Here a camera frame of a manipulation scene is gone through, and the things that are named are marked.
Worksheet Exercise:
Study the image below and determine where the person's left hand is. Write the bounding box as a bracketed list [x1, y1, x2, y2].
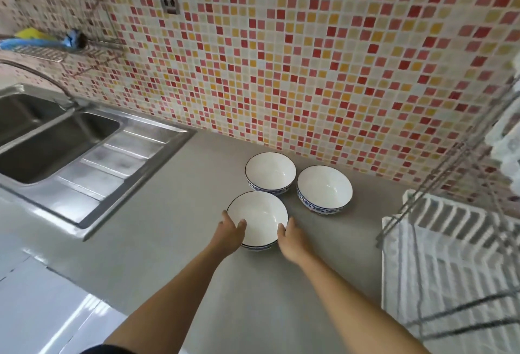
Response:
[210, 209, 248, 256]

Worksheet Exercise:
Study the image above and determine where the person's right hand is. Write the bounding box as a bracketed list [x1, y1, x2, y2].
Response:
[277, 217, 314, 267]

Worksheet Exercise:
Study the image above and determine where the white bowl blue patterned rim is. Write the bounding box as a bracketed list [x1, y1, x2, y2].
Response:
[245, 152, 297, 195]
[226, 191, 289, 251]
[296, 165, 353, 216]

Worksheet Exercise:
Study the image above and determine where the person's left forearm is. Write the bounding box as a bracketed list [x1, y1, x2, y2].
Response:
[103, 245, 228, 354]

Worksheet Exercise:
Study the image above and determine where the person's right forearm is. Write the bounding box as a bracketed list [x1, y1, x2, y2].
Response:
[286, 253, 432, 354]

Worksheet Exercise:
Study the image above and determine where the white plastic drainer tray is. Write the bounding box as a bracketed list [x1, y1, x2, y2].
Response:
[381, 189, 520, 354]

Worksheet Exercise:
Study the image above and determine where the stainless steel double sink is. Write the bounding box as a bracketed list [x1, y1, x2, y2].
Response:
[0, 83, 198, 241]

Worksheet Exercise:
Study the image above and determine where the white glossy cabinet door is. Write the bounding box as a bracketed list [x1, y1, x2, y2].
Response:
[0, 250, 131, 354]

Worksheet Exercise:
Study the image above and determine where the curved metal faucet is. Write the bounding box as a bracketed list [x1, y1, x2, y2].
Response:
[0, 58, 80, 110]

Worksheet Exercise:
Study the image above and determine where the blue cleaning brush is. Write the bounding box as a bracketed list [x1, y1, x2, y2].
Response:
[0, 29, 87, 51]

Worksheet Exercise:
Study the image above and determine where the yellow sponge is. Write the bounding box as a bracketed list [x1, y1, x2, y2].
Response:
[14, 27, 53, 40]

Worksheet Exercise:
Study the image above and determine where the metal wire dish rack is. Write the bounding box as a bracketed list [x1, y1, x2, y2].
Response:
[375, 76, 520, 354]

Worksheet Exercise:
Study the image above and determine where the metal wire wall shelf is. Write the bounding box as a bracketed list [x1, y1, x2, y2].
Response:
[0, 0, 126, 67]

